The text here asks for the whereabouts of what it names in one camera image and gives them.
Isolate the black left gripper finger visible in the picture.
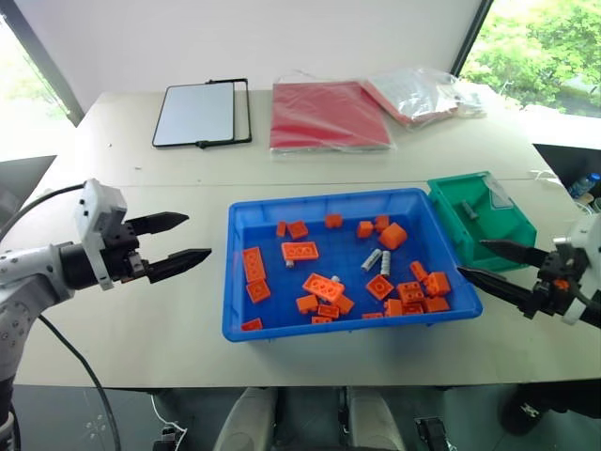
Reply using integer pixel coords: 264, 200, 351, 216
146, 248, 213, 285
126, 211, 191, 238

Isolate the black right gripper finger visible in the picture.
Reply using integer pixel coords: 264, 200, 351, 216
455, 266, 537, 315
478, 239, 552, 270

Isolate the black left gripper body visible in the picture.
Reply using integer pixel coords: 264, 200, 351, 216
100, 219, 152, 286

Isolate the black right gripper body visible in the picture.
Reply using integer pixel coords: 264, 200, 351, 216
527, 245, 589, 321

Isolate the green plastic bin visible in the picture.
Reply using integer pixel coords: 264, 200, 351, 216
426, 170, 538, 274

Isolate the clear plastic label sleeve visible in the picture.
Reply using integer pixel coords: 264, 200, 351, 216
485, 177, 514, 211

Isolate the blue capped water bottle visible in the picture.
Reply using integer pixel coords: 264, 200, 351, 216
566, 172, 601, 199

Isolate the black framed grey board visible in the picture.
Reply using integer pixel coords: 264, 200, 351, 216
150, 76, 254, 151

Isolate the large orange sloped block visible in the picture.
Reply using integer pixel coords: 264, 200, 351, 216
378, 222, 408, 251

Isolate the black shoe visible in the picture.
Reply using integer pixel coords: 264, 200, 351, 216
499, 383, 601, 437

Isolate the blue plastic bin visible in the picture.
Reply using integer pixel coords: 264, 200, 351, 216
221, 187, 485, 344

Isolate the grey rounded shape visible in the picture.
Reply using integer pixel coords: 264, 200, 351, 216
348, 386, 407, 451
212, 386, 279, 451

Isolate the clear bag with papers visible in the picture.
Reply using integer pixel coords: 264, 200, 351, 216
364, 67, 488, 129

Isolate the red folder in plastic bag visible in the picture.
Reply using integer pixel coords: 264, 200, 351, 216
269, 78, 396, 157

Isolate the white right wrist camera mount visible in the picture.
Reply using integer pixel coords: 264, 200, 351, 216
553, 213, 601, 326

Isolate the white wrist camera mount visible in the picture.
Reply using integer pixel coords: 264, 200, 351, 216
73, 178, 129, 291
553, 213, 601, 326

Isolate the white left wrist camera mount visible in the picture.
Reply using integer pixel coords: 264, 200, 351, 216
73, 178, 129, 291

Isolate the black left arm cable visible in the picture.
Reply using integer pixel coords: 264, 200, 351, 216
0, 183, 85, 241

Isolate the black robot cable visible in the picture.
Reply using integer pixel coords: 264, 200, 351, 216
37, 313, 124, 451

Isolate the white floor cord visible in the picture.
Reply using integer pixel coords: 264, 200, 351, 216
148, 393, 190, 434

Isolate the black floor bracket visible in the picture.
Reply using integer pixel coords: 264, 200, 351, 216
414, 414, 453, 451
151, 424, 183, 451

